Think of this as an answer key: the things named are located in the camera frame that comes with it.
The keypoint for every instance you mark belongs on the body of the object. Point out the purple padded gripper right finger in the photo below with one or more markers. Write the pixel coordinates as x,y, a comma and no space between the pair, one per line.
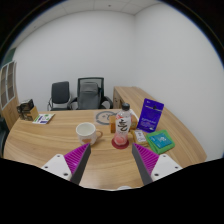
152,166

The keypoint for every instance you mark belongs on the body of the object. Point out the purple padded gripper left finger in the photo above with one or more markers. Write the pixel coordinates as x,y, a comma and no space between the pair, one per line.
70,166

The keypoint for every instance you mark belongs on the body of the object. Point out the clear bottle with pink drink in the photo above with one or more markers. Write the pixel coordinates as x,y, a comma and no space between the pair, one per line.
122,124

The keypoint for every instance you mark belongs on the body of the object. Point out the green flat box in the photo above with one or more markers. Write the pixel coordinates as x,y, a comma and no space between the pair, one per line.
154,147

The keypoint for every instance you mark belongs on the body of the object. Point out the small white label box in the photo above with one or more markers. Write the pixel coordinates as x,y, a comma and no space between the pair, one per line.
139,137

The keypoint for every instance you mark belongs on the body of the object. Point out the white ceramic mug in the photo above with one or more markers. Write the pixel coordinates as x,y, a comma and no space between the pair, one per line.
88,133

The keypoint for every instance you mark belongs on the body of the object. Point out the red round coaster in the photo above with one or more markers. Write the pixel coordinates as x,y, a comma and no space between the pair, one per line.
116,146

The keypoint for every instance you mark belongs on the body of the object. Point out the wooden L-shaped desk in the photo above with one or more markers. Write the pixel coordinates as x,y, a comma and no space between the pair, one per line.
107,167

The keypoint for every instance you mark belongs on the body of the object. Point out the purple standing pouch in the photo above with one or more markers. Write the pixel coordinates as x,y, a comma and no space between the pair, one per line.
150,115

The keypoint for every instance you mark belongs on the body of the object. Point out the round grey patterned plate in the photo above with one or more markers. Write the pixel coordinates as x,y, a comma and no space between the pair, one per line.
102,117

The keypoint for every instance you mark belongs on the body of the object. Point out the dark box on desk corner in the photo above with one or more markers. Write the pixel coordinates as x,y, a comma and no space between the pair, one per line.
27,110

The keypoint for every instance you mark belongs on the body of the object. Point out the black office chair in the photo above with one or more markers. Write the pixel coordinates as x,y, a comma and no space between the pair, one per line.
60,97

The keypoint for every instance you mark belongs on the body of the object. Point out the grey mesh office chair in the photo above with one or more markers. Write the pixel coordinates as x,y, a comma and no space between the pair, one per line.
90,94

